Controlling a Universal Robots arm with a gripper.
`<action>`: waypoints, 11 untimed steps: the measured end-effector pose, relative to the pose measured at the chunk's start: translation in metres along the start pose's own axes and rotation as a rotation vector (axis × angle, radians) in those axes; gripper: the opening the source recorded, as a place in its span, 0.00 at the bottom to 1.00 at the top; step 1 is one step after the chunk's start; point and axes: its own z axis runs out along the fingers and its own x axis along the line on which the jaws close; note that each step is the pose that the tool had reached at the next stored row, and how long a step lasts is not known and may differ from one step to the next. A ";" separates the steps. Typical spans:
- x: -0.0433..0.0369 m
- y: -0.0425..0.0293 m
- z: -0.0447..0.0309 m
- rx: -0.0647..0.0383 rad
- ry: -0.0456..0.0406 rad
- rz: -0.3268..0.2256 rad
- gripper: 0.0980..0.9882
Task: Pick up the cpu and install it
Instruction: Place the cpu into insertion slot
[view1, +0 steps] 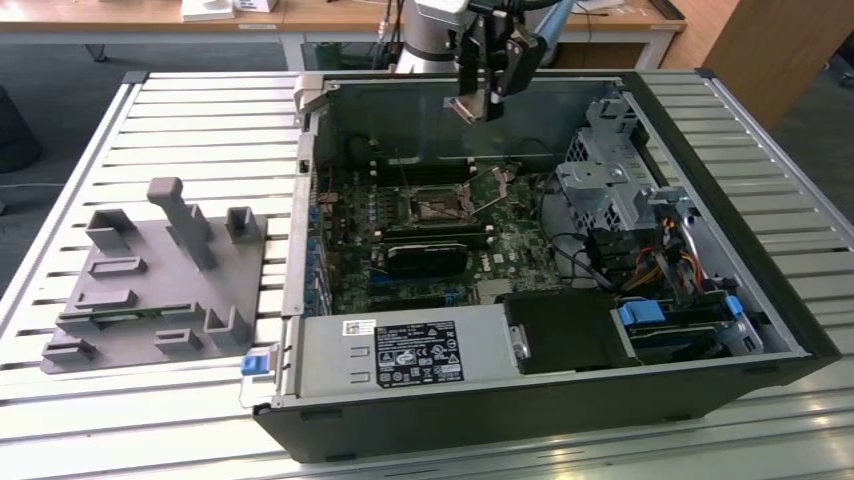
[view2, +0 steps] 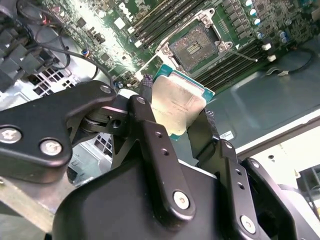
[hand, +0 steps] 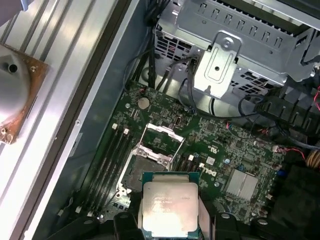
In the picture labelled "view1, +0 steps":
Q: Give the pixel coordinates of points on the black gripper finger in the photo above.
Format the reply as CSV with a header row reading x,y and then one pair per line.
x,y
471,60
523,60

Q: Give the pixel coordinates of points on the silver CPU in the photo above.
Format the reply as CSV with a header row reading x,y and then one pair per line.
x,y
470,111

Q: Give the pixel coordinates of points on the thin metal locking lever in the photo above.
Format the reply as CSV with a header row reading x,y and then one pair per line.
x,y
405,179

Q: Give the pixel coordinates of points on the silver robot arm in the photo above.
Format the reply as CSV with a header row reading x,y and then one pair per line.
x,y
427,45

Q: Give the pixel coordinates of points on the CPU socket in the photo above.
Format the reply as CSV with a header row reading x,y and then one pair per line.
x,y
437,207

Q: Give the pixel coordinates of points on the white papers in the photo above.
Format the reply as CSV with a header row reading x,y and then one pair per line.
x,y
601,4

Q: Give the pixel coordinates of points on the black RAM slot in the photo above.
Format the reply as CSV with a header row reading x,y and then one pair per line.
x,y
434,243
434,230
434,239
434,234
427,179
427,168
427,173

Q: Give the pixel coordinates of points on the silver metal drive cage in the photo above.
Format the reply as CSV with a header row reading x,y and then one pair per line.
x,y
594,195

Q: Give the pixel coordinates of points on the green motherboard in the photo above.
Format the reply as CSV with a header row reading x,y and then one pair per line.
x,y
521,240

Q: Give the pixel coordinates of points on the wooden cabinet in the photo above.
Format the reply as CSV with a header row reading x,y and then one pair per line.
x,y
768,50

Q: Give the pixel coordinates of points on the blue card retention clip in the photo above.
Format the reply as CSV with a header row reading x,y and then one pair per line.
x,y
309,298
314,261
313,246
311,215
309,281

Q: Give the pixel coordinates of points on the black graphics card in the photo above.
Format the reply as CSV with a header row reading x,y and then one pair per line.
x,y
427,260

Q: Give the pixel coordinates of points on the white box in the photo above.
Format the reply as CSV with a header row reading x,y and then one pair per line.
x,y
207,12

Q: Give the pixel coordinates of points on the silver chipset heatsink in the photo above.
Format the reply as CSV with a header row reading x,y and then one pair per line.
x,y
499,291

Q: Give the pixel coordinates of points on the long wooden desk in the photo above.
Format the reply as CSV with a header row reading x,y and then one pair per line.
x,y
134,22

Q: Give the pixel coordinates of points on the blue disk carrier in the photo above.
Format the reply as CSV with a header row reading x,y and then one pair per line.
x,y
641,312

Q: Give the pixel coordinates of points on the black plastic shroud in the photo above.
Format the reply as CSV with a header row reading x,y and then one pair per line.
x,y
567,330

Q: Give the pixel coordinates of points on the small blue carrier tab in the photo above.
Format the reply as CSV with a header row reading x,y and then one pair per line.
x,y
733,306

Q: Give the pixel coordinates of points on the grey parts rack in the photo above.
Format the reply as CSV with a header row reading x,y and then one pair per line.
x,y
167,280

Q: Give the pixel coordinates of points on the grey power supply unit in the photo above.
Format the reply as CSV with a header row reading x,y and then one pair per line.
x,y
321,360

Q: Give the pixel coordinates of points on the blue plastic latch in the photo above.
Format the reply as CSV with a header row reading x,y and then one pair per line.
x,y
254,365

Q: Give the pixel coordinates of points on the green RAM stick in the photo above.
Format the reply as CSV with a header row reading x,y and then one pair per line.
x,y
154,313

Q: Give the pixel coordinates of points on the black PC case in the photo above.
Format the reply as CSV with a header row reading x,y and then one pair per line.
x,y
467,430

